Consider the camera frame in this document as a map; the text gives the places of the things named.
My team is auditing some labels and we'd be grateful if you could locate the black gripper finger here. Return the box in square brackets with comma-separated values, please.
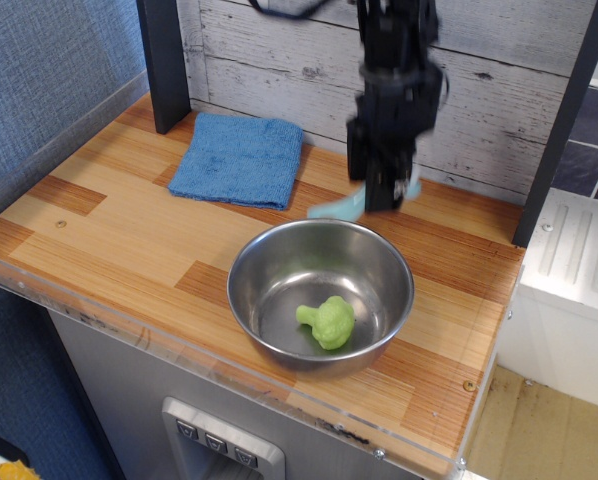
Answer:
[346, 119, 371, 181]
[365, 164, 412, 212]

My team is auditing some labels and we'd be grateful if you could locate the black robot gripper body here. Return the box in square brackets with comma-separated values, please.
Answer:
[350, 64, 446, 169]

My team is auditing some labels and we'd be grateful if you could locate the teal brush with white bristles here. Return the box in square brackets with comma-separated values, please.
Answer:
[307, 165, 421, 222]

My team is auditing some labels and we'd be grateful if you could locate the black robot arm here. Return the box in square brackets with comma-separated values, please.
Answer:
[347, 1, 446, 212]

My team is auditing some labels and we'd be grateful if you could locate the blue folded towel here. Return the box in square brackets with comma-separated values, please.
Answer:
[168, 113, 303, 210]

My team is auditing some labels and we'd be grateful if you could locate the stainless steel bowl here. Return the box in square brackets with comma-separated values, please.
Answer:
[227, 219, 415, 378]

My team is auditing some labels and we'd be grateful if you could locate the green toy broccoli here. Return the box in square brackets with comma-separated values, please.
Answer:
[295, 296, 355, 350]

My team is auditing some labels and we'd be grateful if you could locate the white ribbed side unit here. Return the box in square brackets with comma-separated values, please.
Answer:
[497, 189, 598, 405]

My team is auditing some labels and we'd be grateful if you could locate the clear acrylic table edge guard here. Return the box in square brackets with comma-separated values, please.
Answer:
[0, 237, 524, 479]

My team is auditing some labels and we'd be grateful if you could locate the silver button control panel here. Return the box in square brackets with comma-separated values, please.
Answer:
[161, 397, 286, 479]

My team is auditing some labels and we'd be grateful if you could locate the orange object at corner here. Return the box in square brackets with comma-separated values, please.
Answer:
[0, 461, 41, 480]

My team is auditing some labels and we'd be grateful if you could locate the black braided cable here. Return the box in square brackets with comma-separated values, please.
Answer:
[246, 0, 330, 21]

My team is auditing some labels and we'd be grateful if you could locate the dark left shelf post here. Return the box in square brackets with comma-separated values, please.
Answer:
[136, 0, 191, 134]

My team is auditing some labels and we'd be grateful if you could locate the dark shelf post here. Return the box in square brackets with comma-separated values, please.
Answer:
[512, 1, 598, 248]
[136, 0, 191, 134]

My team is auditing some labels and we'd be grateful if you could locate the dark right shelf post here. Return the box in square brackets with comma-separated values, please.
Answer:
[512, 1, 598, 248]

